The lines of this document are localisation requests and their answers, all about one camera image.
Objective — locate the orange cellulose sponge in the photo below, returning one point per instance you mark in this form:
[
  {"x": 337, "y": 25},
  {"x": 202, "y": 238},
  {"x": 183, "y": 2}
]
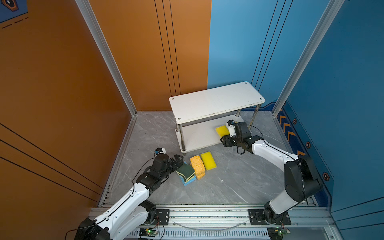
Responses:
[{"x": 198, "y": 166}]

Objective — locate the right green circuit board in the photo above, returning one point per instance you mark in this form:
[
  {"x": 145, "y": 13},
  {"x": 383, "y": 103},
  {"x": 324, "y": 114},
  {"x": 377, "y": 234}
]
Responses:
[{"x": 276, "y": 234}]

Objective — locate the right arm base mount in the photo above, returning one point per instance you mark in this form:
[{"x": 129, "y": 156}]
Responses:
[{"x": 268, "y": 217}]

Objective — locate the aluminium corner post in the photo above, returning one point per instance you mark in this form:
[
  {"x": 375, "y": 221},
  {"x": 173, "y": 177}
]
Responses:
[
  {"x": 318, "y": 34},
  {"x": 99, "y": 38}
]

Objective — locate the blue sponge bottom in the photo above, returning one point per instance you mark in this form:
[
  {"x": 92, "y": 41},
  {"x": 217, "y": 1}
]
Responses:
[{"x": 191, "y": 180}]

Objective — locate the white two-tier metal shelf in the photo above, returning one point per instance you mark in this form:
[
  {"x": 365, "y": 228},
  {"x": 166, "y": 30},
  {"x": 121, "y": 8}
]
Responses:
[{"x": 198, "y": 114}]

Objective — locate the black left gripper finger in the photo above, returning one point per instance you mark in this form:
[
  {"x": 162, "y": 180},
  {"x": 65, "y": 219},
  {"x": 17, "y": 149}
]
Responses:
[
  {"x": 176, "y": 166},
  {"x": 178, "y": 159}
]

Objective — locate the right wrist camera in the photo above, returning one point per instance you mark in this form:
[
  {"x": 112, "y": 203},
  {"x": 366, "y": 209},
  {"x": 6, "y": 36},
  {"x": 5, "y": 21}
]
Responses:
[{"x": 231, "y": 128}]

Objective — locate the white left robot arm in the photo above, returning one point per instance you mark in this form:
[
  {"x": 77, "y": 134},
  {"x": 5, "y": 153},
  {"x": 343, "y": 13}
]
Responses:
[{"x": 133, "y": 209}]

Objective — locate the left aluminium corner post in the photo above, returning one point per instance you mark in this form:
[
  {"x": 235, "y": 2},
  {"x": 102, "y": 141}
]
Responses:
[{"x": 99, "y": 38}]

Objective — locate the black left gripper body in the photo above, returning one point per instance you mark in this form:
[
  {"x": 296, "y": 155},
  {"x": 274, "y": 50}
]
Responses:
[{"x": 168, "y": 168}]

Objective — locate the yellow sponge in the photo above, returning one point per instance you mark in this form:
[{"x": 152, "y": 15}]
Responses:
[
  {"x": 208, "y": 161},
  {"x": 222, "y": 131}
]

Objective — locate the green scrub sponge top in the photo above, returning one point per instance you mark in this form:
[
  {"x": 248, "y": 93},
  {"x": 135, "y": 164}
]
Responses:
[{"x": 187, "y": 172}]

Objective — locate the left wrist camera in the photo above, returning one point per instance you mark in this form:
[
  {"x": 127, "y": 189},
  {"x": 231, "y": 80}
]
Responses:
[{"x": 159, "y": 151}]

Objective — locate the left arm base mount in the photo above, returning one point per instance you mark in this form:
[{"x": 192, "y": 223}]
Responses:
[{"x": 159, "y": 216}]

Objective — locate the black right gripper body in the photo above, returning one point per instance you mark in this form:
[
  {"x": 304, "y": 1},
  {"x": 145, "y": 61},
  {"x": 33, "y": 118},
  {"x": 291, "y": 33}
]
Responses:
[{"x": 237, "y": 140}]

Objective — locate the right aluminium corner post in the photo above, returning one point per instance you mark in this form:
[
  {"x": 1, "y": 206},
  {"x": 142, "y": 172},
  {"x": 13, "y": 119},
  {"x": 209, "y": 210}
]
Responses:
[{"x": 318, "y": 34}]

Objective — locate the left green circuit board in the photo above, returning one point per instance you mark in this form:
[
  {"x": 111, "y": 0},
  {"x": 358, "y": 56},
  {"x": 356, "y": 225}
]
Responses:
[{"x": 148, "y": 233}]

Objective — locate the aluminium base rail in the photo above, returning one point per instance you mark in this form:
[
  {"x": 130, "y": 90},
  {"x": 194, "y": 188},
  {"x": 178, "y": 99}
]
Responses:
[{"x": 231, "y": 222}]

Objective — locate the green circuit board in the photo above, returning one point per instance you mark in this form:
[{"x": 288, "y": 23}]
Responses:
[
  {"x": 276, "y": 234},
  {"x": 148, "y": 233}
]

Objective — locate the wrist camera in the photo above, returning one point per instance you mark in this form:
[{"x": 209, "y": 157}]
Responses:
[
  {"x": 159, "y": 151},
  {"x": 231, "y": 128}
]

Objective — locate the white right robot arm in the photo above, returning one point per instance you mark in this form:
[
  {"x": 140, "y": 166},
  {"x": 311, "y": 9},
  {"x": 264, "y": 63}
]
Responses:
[{"x": 302, "y": 179}]

